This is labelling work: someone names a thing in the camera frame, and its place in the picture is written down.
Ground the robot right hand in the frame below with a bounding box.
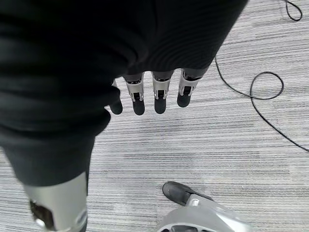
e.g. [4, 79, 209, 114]
[0, 0, 249, 232]

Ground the robot silver leg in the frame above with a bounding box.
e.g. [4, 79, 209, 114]
[157, 193, 253, 232]

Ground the black cable on floor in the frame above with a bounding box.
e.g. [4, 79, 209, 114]
[214, 0, 309, 153]

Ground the robot dark foot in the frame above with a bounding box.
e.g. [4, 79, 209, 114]
[162, 181, 214, 206]

